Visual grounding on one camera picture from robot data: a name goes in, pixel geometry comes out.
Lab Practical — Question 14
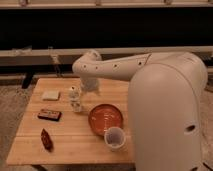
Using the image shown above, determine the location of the orange round plate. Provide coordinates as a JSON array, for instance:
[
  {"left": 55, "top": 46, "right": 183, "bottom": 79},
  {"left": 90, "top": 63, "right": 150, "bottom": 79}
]
[{"left": 88, "top": 104, "right": 123, "bottom": 136}]

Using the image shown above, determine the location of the dark rectangular snack box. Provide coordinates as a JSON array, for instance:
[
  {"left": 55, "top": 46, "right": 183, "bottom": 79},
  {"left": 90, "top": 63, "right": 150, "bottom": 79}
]
[{"left": 37, "top": 109, "right": 62, "bottom": 121}]

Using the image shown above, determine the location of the white paper cup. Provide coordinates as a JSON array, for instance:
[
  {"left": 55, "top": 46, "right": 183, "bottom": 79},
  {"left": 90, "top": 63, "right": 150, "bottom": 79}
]
[{"left": 104, "top": 127, "right": 126, "bottom": 151}]

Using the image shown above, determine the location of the grey horizontal rail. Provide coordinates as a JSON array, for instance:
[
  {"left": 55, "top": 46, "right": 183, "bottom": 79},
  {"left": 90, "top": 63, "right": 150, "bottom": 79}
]
[{"left": 0, "top": 46, "right": 213, "bottom": 66}]

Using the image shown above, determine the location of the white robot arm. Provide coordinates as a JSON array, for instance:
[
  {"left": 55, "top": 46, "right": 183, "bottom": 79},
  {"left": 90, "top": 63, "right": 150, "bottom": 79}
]
[{"left": 73, "top": 51, "right": 208, "bottom": 171}]

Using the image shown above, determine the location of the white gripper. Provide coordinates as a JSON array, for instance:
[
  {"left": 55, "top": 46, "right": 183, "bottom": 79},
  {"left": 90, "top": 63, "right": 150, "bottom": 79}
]
[{"left": 78, "top": 77, "right": 100, "bottom": 101}]

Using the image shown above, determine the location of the wooden table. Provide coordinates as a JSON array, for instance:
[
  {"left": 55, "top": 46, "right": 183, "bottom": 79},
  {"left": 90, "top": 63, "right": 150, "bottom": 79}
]
[{"left": 6, "top": 78, "right": 133, "bottom": 165}]

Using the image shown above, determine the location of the clear plastic bottle white cap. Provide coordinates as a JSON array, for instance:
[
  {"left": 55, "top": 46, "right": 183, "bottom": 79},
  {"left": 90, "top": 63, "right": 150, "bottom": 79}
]
[{"left": 69, "top": 86, "right": 82, "bottom": 113}]

